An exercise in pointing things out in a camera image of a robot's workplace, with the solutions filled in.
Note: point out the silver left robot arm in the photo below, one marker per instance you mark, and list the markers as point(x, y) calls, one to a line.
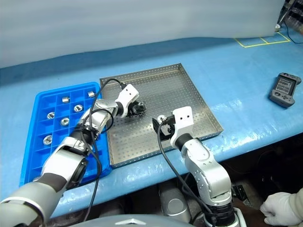
point(66, 160)

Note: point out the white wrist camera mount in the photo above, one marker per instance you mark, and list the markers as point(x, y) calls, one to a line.
point(127, 94)
point(183, 120)

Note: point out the beige sleeved forearm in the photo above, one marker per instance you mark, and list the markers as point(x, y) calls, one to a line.
point(299, 209)

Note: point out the white gloved hand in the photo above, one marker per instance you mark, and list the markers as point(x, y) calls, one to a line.
point(277, 208)

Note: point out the black metal bracket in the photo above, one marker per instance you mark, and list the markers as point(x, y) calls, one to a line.
point(240, 192)

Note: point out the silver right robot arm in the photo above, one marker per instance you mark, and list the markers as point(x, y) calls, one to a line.
point(206, 165)

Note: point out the grey rounded robot torso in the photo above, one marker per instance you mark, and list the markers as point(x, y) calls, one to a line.
point(132, 222)

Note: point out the small white cup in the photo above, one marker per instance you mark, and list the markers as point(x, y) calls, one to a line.
point(278, 26)

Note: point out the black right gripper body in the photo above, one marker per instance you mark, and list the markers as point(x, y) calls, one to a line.
point(171, 124)

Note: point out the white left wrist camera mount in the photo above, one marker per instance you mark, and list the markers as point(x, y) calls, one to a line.
point(127, 94)

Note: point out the perforated steel tray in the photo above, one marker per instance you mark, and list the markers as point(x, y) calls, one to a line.
point(165, 89)

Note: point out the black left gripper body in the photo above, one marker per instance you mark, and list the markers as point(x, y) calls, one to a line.
point(132, 109)

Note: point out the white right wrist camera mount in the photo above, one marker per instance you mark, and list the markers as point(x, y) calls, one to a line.
point(183, 120)

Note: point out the blue compartment tray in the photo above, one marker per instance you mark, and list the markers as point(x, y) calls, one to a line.
point(47, 127)

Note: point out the grey handheld controller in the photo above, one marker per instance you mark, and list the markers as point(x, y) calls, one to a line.
point(284, 91)

